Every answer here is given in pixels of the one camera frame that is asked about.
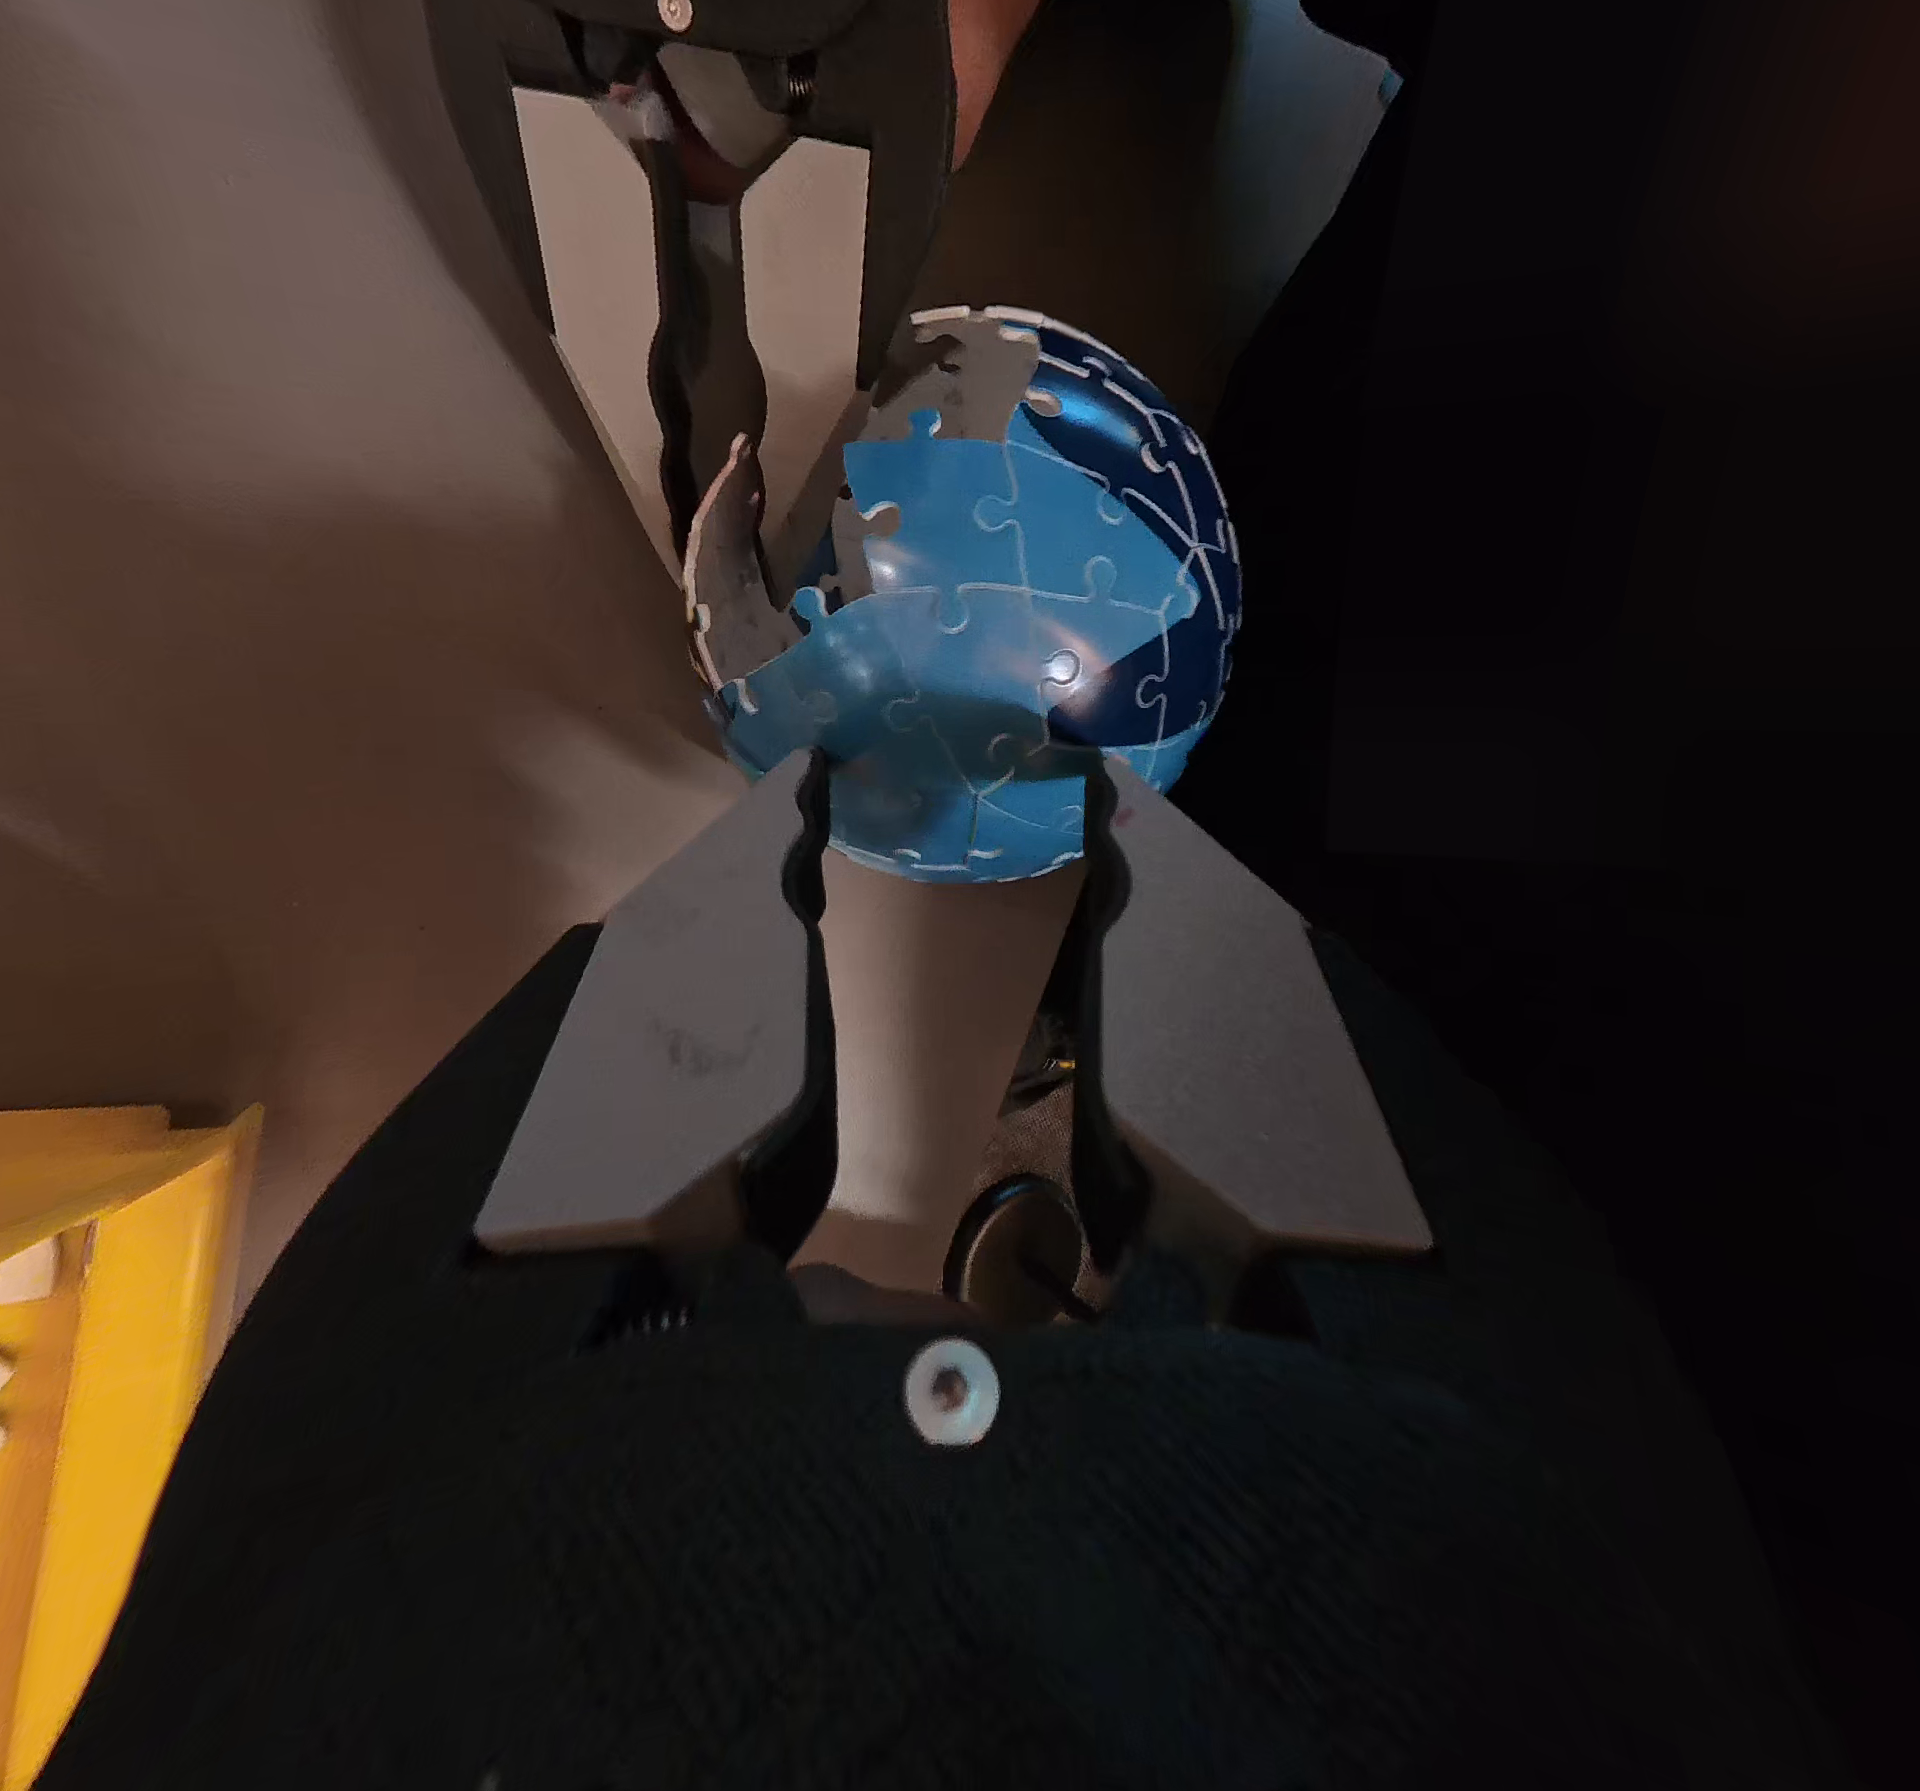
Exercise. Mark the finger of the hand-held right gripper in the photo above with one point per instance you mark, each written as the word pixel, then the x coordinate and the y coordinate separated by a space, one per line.
pixel 818 320
pixel 592 291

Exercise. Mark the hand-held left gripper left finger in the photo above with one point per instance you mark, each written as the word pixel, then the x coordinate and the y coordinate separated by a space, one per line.
pixel 660 1071

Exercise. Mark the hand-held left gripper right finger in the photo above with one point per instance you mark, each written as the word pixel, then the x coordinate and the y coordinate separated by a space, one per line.
pixel 1261 1071

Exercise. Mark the blue puzzle ball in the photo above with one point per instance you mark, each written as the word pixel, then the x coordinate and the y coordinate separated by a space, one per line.
pixel 1020 621

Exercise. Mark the black round object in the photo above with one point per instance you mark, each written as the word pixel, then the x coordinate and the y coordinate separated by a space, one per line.
pixel 1020 1250

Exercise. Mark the yellow plastic bin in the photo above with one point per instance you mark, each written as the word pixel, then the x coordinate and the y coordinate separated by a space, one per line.
pixel 119 1370

